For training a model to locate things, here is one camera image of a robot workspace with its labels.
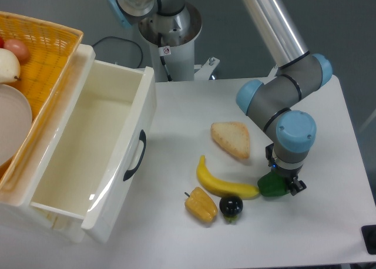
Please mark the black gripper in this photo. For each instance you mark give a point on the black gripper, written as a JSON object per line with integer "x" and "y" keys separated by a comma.
{"x": 294, "y": 184}

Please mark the green bell pepper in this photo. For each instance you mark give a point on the green bell pepper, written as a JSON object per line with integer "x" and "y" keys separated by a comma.
{"x": 272, "y": 185}

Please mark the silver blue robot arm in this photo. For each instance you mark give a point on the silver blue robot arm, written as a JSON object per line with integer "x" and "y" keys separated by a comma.
{"x": 268, "y": 105}

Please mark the yellow banana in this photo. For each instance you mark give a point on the yellow banana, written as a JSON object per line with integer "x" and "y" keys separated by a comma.
{"x": 222, "y": 188}

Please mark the triangular bread slice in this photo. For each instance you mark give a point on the triangular bread slice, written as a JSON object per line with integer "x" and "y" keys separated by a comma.
{"x": 232, "y": 137}

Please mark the dark purple mangosteen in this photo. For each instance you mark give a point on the dark purple mangosteen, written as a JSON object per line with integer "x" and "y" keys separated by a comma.
{"x": 231, "y": 207}

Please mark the yellow bell pepper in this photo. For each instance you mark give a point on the yellow bell pepper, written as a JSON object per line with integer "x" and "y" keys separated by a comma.
{"x": 200, "y": 205}

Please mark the black object at table edge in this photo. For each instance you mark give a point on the black object at table edge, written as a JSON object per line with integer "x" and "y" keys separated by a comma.
{"x": 369, "y": 236}

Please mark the white plastic drawer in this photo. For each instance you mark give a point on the white plastic drawer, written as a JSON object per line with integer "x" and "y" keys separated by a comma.
{"x": 82, "y": 187}

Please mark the orange woven basket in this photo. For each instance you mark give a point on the orange woven basket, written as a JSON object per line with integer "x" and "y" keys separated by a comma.
{"x": 52, "y": 47}

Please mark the beige plate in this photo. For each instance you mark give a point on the beige plate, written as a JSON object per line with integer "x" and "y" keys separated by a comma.
{"x": 16, "y": 120}

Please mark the pink peach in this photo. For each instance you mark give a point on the pink peach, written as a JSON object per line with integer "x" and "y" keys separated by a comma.
{"x": 18, "y": 48}

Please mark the white pear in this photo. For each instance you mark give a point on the white pear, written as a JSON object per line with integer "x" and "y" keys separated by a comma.
{"x": 10, "y": 67}

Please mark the black drawer handle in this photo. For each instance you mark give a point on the black drawer handle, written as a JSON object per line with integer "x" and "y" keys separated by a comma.
{"x": 138, "y": 156}

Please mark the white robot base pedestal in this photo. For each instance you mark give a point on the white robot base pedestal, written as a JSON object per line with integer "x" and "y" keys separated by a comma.
{"x": 171, "y": 41}

